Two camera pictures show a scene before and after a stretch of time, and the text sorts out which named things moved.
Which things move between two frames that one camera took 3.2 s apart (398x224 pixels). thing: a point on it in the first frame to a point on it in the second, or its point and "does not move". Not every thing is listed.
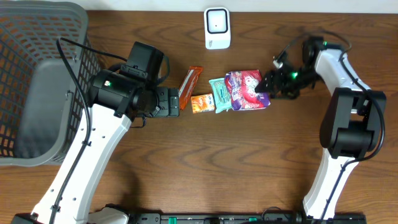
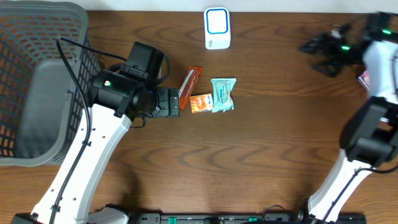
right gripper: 278,76 to 329,42
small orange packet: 202,103 does not move
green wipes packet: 222,100 does not move
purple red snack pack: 241,85 to 364,78
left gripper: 170,101 does not move
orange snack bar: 188,85 does not move
